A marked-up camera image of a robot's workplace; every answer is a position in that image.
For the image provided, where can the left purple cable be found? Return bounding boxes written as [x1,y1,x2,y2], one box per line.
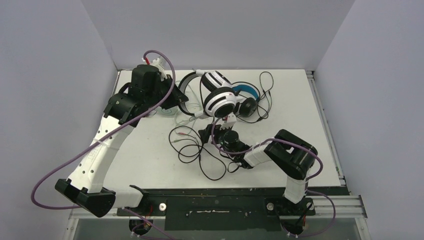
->
[30,49,176,240]

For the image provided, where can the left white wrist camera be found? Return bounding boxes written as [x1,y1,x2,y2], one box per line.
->
[150,56,167,79]

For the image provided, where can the white black headphones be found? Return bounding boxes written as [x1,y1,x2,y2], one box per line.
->
[178,69,243,119]

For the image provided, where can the purple cable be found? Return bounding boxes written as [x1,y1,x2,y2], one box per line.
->
[30,49,176,240]
[210,117,337,239]

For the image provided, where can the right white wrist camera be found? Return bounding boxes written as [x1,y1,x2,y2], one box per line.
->
[220,113,237,130]

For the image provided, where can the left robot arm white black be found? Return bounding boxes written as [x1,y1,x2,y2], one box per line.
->
[54,64,188,218]

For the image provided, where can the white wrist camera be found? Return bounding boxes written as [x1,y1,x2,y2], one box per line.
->
[150,56,167,79]
[220,113,237,130]

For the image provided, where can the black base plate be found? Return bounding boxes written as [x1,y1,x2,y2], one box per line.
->
[131,187,316,232]

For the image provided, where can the black blue headphones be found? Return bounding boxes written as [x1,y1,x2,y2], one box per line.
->
[232,81,260,118]

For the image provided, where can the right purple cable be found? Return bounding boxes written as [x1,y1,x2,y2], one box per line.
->
[210,117,337,239]

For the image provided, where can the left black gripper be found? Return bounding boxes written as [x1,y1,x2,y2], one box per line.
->
[144,74,189,110]

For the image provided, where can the mint green headphone cable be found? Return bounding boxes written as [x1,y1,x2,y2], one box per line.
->
[173,102,203,140]

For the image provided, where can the mint green headphones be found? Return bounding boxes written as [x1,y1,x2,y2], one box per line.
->
[156,106,180,117]

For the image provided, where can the aluminium frame rail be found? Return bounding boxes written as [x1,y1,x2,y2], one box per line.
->
[306,70,369,220]

